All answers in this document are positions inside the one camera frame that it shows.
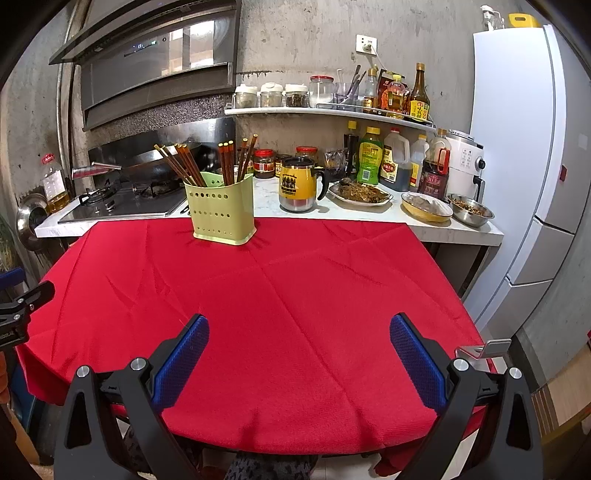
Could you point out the metal bracket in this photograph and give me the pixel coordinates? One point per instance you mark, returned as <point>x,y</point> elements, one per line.
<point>496,347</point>

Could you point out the wooden box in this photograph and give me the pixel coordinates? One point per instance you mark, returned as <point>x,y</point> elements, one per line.
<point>558,406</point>

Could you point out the gold cap bottle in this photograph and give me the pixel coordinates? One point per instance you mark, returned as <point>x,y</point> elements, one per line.
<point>371,94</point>

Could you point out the white lid spice jar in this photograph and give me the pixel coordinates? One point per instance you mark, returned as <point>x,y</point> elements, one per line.
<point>271,97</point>
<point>245,98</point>
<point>295,97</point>

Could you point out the red lid sauce jar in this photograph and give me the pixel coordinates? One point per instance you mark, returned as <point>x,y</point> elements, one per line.
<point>264,167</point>
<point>307,154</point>

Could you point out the clear glass bottle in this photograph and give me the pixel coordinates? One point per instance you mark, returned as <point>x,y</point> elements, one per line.
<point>493,19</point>

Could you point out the large oil bottle red cap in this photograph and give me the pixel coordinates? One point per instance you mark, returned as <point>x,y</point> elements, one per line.
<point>55,194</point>

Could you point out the small yellow label jar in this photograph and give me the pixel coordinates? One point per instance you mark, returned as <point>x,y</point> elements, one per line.
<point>283,167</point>

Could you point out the yellow cooking oil bottle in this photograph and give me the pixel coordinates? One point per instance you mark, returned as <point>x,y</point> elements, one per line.
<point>398,99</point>

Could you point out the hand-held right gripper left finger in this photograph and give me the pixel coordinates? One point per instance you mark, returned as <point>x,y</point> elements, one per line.
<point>182,357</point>

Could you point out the yellow-rimmed oval dish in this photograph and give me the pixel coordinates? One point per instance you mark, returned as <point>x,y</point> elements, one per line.
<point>427,207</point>

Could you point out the white refrigerator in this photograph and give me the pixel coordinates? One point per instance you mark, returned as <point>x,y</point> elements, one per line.
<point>517,138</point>

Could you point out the white wall socket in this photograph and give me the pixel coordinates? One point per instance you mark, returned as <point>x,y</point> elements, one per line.
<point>367,44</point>

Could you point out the red seasoning packet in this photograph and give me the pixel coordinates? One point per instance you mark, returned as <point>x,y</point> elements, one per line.
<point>383,87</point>

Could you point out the green plastic chopstick holder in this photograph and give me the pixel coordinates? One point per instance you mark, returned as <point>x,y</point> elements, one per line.
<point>221,217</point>

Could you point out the gas stove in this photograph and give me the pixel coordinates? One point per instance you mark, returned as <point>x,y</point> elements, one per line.
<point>129,205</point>

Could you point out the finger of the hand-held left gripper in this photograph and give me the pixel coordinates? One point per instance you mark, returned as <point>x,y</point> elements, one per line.
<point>37,295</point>

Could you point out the white wall shelf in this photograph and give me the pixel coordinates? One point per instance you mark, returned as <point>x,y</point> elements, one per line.
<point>277,110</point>

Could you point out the red tablecloth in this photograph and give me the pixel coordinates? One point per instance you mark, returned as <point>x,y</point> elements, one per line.
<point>300,300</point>

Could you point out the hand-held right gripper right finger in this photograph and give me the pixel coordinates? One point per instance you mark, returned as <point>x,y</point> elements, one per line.
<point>418,360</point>

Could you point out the steel range hood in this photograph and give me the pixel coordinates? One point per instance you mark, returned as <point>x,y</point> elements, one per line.
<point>152,69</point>

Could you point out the plate of cooked food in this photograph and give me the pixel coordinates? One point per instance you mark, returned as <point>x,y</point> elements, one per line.
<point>360,191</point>

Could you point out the dark liquid jug red cap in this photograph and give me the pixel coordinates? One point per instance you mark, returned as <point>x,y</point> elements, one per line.
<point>395,170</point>

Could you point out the steel wok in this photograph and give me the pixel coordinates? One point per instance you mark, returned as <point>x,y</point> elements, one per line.
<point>134,168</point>

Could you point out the set of wooden chopsticks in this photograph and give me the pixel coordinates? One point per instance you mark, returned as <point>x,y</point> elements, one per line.
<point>225,161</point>

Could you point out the leopard print pants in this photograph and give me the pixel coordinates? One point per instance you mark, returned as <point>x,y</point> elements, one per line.
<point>268,468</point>

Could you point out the yellow container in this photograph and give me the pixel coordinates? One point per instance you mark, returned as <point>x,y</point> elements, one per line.
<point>524,21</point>

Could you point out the white air fryer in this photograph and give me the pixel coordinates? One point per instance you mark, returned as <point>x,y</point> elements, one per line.
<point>466,161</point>

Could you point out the green bottle yellow cap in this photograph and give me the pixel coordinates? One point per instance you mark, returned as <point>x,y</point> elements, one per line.
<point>369,159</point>

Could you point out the wall hook rail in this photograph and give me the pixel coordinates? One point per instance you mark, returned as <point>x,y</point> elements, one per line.
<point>254,74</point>

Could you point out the dark soy sauce bottle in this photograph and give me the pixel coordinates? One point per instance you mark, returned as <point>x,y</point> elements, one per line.
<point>351,152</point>

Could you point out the clear utensil cup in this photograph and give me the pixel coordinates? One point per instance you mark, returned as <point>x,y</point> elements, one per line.
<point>347,97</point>

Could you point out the white jug yellow label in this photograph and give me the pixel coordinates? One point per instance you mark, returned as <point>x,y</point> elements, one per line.
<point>418,157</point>

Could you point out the steel bowl with food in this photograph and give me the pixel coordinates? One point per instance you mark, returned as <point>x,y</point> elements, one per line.
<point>471,212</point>

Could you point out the red lid glass jar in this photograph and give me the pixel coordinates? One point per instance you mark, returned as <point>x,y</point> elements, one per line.
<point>321,94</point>

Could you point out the tall brown bottle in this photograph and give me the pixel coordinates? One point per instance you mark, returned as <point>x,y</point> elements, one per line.
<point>418,108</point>

